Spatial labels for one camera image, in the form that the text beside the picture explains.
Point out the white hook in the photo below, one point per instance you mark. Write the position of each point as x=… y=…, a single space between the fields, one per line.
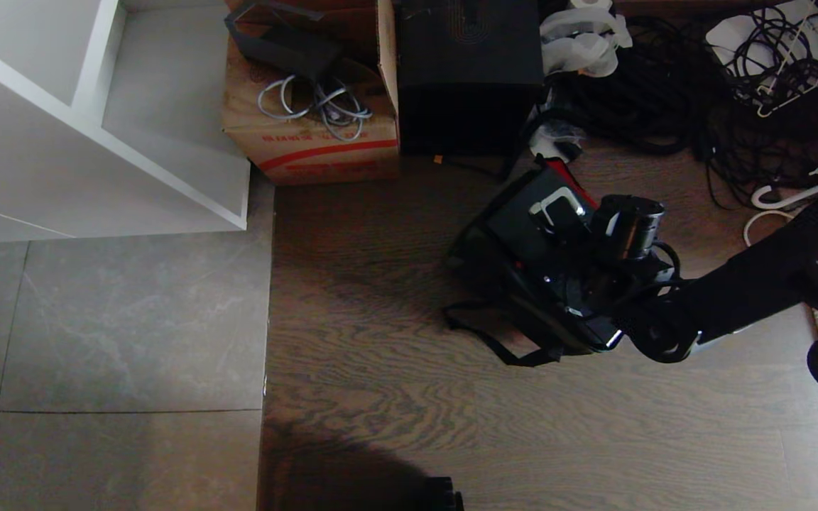
x=782 y=195

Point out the white shelf unit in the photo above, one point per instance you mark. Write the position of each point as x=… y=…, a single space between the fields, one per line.
x=40 y=142

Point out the black box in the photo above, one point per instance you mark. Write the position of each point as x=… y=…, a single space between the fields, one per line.
x=466 y=71

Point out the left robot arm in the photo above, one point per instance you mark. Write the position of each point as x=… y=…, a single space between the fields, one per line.
x=446 y=497

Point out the white flat box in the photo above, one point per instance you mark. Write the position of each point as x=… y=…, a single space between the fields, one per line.
x=728 y=32

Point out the white plastic bag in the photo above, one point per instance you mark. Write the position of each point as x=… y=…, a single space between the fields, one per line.
x=583 y=42

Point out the cardboard box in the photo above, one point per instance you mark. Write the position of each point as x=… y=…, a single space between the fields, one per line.
x=309 y=152

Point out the small white packet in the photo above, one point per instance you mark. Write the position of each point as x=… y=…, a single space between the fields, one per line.
x=547 y=145

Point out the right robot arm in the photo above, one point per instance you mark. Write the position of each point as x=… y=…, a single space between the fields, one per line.
x=750 y=284

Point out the black paper bag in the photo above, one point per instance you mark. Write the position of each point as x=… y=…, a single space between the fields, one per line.
x=288 y=46

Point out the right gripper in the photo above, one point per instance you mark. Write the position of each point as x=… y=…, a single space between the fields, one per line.
x=586 y=294

